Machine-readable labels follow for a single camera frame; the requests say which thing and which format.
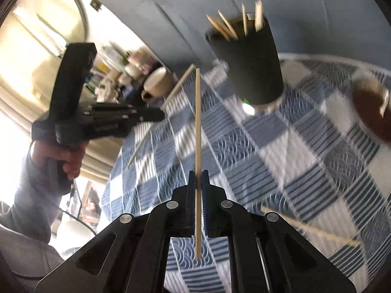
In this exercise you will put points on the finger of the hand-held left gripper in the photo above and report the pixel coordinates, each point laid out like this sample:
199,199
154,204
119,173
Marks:
148,116

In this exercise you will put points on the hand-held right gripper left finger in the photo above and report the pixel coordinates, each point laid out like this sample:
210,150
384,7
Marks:
192,195

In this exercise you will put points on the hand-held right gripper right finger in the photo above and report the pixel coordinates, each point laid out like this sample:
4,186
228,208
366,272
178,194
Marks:
205,201

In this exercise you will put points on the black cup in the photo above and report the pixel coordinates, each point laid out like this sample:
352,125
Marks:
250,67

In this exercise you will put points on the person's left forearm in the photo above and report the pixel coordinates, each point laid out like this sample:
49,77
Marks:
33,195

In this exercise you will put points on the person's left hand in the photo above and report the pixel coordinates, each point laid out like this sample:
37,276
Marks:
71,161

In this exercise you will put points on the white mug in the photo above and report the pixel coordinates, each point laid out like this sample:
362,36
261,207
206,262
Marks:
158,82

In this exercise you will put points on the cluttered small containers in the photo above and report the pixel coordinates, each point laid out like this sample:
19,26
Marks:
119,67

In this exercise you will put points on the blue white patterned tablecloth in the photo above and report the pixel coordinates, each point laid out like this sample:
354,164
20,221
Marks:
275,174

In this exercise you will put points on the oval window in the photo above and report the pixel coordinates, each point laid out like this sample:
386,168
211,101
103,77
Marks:
58,15

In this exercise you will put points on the grey upholstered sofa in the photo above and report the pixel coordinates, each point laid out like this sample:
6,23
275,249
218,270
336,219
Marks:
183,6

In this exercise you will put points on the person's grey clothing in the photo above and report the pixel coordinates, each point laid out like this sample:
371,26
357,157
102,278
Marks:
24,256

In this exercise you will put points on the metal bowl with brown sauce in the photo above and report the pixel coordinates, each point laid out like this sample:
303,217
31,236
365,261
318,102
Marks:
366,106

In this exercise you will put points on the metal spoon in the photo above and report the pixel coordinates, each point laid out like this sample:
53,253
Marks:
384,105

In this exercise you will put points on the wall socket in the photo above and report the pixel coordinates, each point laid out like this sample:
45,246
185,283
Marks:
95,5

